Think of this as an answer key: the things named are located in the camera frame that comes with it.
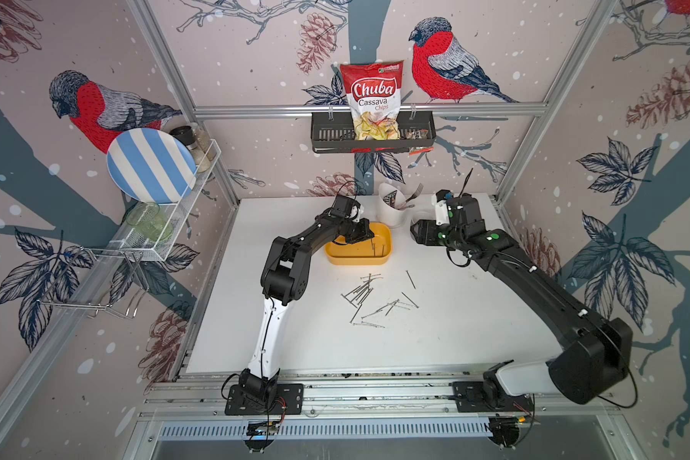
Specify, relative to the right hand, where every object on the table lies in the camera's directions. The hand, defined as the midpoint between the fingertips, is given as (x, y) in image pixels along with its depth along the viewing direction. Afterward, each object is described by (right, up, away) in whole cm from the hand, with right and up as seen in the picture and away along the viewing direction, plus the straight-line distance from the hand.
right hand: (418, 225), depth 81 cm
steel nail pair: (+1, -19, +16) cm, 25 cm away
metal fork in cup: (+5, +12, +25) cm, 28 cm away
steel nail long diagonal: (-11, -27, +9) cm, 31 cm away
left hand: (-9, -2, +20) cm, 22 cm away
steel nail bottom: (-14, -31, +6) cm, 35 cm away
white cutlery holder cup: (-5, +6, +22) cm, 23 cm away
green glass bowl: (-71, +1, -10) cm, 72 cm away
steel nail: (0, -25, +11) cm, 27 cm away
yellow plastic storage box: (-11, -10, +23) cm, 27 cm away
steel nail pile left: (-17, -23, +11) cm, 31 cm away
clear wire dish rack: (-72, -11, -24) cm, 76 cm away
